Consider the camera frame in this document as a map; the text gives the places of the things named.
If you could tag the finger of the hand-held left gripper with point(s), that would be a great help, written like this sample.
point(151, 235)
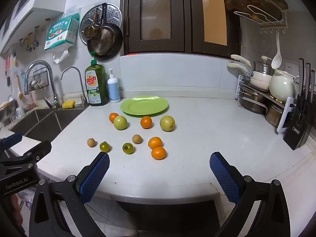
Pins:
point(37, 150)
point(11, 139)

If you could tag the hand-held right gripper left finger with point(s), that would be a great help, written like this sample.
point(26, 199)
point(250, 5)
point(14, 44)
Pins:
point(95, 177)

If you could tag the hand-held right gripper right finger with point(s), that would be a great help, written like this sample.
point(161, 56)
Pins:
point(224, 177)

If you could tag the green tomato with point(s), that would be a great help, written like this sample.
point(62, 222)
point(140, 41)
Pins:
point(105, 146)
point(127, 148)

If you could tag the brown longan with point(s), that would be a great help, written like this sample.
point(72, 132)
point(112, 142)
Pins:
point(91, 142)
point(137, 139)

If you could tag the green apple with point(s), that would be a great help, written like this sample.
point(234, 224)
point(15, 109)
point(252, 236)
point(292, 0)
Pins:
point(120, 122)

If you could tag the mandarin orange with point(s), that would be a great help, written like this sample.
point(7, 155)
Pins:
point(158, 152)
point(113, 117)
point(155, 142)
point(146, 122)

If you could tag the large yellow-green apple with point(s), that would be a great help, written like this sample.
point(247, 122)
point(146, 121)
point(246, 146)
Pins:
point(167, 123)

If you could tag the green plate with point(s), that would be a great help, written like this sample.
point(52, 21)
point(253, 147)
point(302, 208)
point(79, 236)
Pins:
point(144, 106)

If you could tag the steel sink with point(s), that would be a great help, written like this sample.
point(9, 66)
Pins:
point(42, 123)

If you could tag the white mug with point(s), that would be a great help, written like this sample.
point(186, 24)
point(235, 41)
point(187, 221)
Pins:
point(21, 111)

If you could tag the yellow sponge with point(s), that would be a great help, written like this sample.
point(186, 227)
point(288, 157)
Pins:
point(68, 104)

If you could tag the large chrome faucet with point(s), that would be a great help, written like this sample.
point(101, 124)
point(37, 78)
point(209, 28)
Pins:
point(54, 96)

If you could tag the slim gooseneck faucet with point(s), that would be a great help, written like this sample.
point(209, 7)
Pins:
point(84, 102)

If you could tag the black knife block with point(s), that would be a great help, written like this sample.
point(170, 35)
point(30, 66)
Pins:
point(297, 130)

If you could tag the green dish soap bottle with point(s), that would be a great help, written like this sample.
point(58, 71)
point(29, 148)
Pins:
point(96, 84)

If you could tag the white pump bottle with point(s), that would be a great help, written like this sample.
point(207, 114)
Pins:
point(113, 88)

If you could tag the white pot rack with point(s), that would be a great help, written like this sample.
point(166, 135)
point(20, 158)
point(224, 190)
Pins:
point(287, 111)

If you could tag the cream kettle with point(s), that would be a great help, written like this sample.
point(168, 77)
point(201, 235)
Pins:
point(281, 86)

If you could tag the cream saucepan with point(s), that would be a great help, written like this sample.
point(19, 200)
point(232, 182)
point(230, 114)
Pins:
point(237, 66)
point(240, 59)

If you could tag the steel pot with lid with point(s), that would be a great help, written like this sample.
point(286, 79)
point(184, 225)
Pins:
point(261, 68)

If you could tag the green white bag pack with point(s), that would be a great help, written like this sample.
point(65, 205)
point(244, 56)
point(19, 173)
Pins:
point(61, 32)

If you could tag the copper colander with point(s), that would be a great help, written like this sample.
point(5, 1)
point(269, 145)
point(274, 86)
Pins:
point(102, 42)

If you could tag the white ladle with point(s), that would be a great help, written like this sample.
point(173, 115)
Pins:
point(276, 60)

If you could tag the small copper saucepan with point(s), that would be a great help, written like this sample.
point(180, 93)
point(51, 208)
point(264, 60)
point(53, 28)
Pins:
point(91, 31)

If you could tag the dark brown cabinet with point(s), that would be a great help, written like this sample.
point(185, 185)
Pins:
point(133, 29)

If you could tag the perforated steel steamer plate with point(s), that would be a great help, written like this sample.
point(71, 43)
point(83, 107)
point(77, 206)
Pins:
point(112, 13)

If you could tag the white wall socket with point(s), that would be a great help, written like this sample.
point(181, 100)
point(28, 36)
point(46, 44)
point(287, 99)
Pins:
point(290, 66)

